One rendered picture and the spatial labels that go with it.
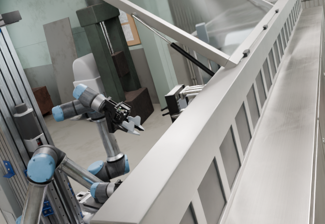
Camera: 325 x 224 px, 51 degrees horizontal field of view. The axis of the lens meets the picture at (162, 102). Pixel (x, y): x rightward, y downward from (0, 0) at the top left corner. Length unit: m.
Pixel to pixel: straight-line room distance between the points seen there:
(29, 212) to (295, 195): 1.29
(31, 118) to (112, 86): 3.57
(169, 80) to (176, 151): 5.30
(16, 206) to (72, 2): 5.47
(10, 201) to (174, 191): 1.90
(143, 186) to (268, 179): 0.41
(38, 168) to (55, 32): 5.94
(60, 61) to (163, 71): 2.54
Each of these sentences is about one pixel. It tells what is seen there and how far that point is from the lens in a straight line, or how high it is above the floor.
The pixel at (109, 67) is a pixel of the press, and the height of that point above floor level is 1.08.
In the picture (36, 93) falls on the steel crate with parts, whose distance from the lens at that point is 8.32.
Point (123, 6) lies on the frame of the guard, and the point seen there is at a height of 1.91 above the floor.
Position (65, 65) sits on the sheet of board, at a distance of 7.38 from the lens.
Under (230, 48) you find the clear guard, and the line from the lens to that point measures 1.18.
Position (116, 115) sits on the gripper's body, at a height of 1.47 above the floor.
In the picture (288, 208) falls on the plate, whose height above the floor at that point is 1.44.
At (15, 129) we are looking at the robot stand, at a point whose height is 1.45.
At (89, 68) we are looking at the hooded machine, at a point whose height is 1.04.
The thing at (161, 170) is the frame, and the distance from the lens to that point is 0.57.
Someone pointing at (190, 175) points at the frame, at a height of 1.61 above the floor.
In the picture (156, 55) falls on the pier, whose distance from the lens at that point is 5.80.
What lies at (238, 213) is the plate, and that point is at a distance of 0.79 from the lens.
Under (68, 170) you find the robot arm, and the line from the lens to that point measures 1.82.
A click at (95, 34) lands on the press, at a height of 1.62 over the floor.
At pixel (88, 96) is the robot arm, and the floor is 1.58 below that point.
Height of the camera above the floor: 1.92
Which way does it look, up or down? 17 degrees down
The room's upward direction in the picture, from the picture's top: 17 degrees counter-clockwise
